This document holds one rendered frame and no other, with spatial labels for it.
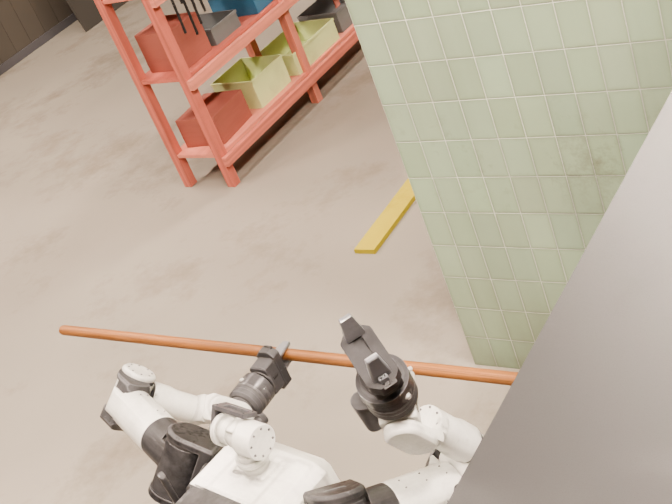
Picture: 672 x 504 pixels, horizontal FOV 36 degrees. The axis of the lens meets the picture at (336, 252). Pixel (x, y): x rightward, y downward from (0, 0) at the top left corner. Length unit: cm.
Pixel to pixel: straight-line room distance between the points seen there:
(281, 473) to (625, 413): 121
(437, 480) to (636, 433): 116
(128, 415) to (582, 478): 158
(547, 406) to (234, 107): 569
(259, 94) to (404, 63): 320
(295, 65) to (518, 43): 374
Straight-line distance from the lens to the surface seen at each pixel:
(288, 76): 678
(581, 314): 85
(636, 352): 81
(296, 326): 480
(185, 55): 612
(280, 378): 252
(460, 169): 356
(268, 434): 187
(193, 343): 275
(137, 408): 220
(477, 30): 325
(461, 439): 184
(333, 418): 421
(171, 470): 209
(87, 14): 1103
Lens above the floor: 263
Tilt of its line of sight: 30 degrees down
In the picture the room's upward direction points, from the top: 23 degrees counter-clockwise
